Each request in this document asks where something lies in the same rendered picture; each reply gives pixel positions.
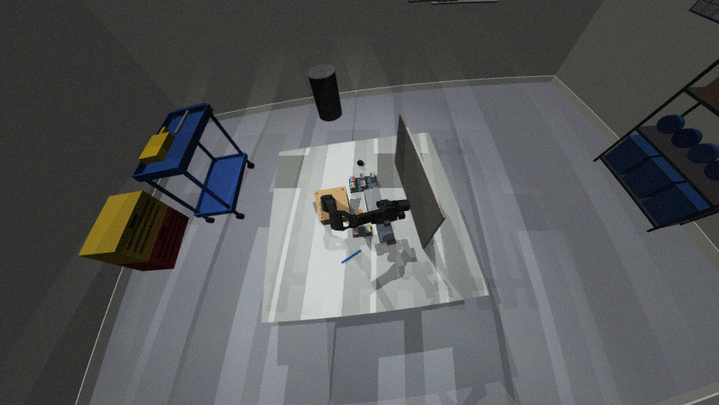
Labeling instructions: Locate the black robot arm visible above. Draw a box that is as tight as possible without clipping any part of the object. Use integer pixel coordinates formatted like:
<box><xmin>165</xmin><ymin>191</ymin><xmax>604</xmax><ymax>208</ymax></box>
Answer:
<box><xmin>320</xmin><ymin>194</ymin><xmax>411</xmax><ymax>231</ymax></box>

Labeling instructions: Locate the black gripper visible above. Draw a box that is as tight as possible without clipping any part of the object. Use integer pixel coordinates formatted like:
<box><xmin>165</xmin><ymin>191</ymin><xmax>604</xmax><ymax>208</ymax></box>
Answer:
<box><xmin>371</xmin><ymin>211</ymin><xmax>406</xmax><ymax>224</ymax></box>

